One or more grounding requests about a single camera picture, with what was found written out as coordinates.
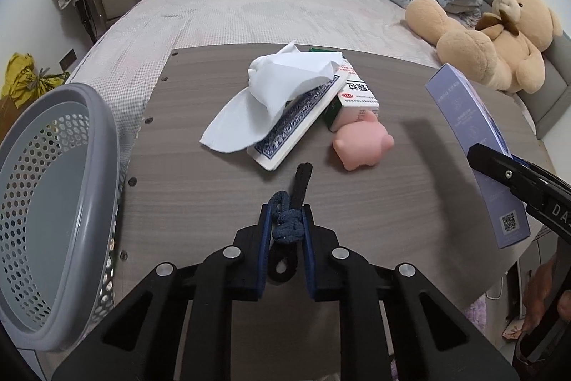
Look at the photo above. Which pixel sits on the white tissue pack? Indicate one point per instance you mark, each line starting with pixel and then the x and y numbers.
pixel 276 82

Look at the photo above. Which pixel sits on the white green medicine box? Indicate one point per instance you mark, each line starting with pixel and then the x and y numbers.
pixel 357 95

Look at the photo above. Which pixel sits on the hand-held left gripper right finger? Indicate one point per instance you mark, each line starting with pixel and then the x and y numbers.
pixel 309 238

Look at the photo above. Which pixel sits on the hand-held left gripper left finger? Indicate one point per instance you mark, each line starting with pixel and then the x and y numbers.
pixel 266 229

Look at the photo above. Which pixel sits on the purple toothpaste box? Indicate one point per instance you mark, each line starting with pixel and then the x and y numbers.
pixel 464 113

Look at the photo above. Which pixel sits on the large beige teddy bear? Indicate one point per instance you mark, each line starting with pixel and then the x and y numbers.
pixel 473 50

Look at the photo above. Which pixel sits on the yellow plastic bag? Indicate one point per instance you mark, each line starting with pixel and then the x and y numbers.
pixel 20 73

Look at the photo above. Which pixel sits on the blue playing card deck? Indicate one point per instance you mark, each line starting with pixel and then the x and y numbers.
pixel 290 126

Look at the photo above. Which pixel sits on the purple fluffy rug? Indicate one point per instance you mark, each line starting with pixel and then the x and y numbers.
pixel 477 314

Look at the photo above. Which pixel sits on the dark wall outlet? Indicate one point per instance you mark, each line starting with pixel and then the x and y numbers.
pixel 68 59

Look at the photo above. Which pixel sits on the grey perforated plastic basket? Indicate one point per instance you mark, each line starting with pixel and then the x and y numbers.
pixel 44 193

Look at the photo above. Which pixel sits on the bed with white bedspread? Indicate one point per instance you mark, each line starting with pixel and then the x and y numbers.
pixel 267 6

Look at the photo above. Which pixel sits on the person's right hand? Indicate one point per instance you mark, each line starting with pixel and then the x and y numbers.
pixel 542 291

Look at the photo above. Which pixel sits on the pink pig toy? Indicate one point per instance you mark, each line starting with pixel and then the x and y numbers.
pixel 357 140

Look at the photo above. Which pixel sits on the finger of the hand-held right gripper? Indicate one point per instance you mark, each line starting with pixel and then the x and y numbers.
pixel 551 174
pixel 490 161

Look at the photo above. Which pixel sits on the small green box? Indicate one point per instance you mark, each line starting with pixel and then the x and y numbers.
pixel 324 50

